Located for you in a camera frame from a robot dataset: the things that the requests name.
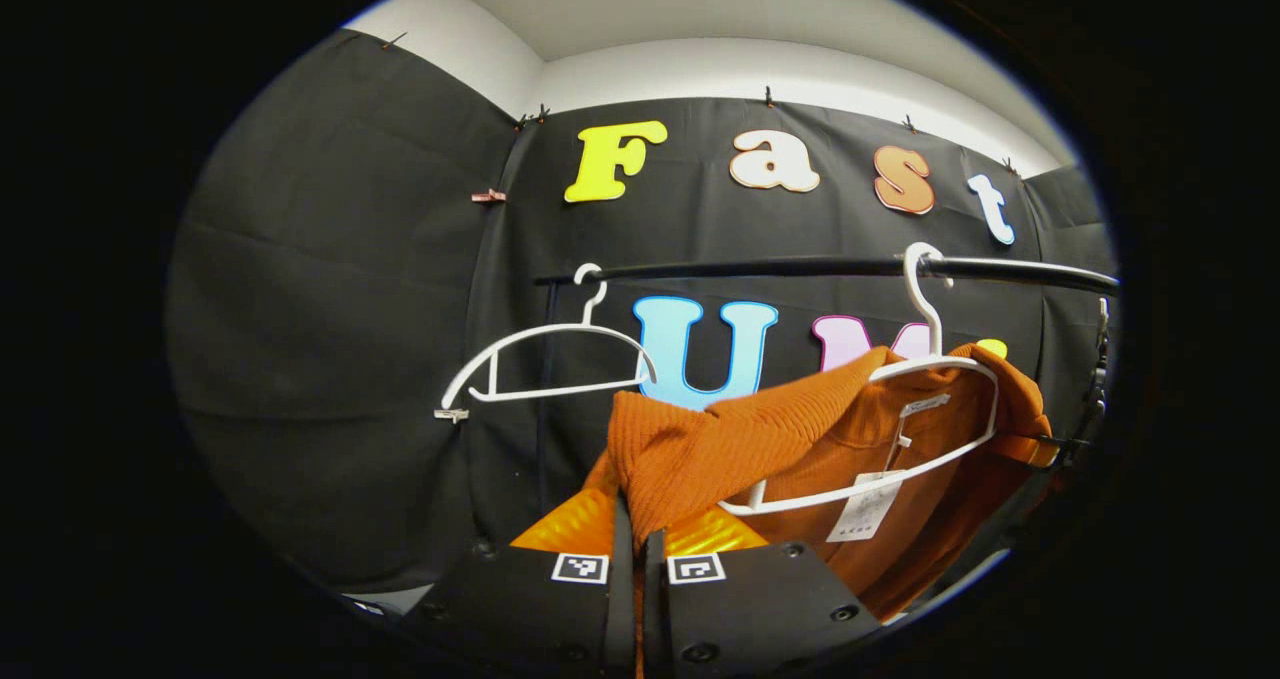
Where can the row of black backdrop clips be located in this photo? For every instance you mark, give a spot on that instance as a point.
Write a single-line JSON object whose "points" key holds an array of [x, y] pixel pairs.
{"points": [[768, 97]]}

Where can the copper clip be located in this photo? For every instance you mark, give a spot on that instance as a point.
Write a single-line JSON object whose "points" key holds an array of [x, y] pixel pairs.
{"points": [[489, 196]]}

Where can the white clip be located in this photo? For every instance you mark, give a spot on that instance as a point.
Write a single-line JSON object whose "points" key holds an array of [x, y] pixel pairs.
{"points": [[451, 416]]}

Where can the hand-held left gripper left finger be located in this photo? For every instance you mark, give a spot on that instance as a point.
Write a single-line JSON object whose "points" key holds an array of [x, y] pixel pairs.
{"points": [[622, 609]]}

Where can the black backdrop cloth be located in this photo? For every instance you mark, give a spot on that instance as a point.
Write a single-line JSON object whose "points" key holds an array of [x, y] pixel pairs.
{"points": [[330, 309]]}

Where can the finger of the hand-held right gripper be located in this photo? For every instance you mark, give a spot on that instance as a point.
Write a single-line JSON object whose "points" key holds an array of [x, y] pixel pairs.
{"points": [[1025, 451]]}

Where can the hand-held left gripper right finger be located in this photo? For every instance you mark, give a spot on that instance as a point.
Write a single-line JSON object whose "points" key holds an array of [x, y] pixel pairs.
{"points": [[652, 609]]}

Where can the white hanger with trouser bar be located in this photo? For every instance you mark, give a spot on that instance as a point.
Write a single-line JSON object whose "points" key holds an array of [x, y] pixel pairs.
{"points": [[937, 344]]}

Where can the white plastic hanger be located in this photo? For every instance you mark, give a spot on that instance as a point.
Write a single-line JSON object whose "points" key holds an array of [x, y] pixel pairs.
{"points": [[560, 329]]}

